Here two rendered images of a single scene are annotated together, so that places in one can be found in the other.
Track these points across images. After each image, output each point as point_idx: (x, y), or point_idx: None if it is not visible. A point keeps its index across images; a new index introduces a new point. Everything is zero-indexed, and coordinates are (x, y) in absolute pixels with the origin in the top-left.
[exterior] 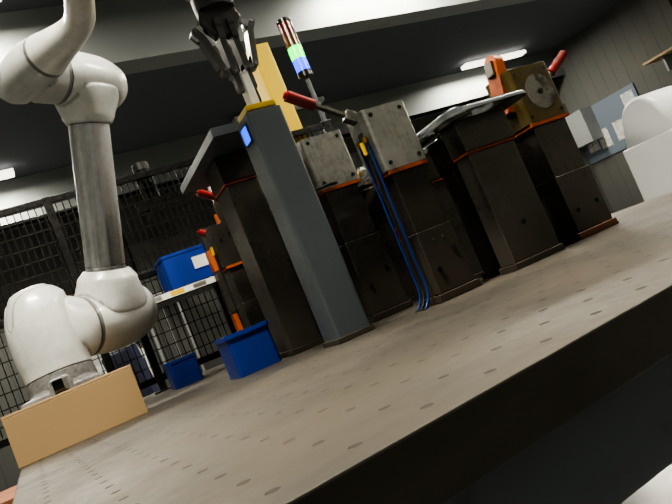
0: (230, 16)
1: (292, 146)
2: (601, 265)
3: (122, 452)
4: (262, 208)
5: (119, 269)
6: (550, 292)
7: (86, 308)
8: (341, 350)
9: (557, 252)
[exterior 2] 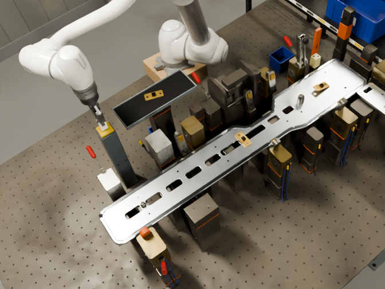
0: (89, 107)
1: (106, 148)
2: (38, 251)
3: (63, 145)
4: (154, 125)
5: (196, 46)
6: (29, 238)
7: (180, 49)
8: (94, 184)
9: (138, 254)
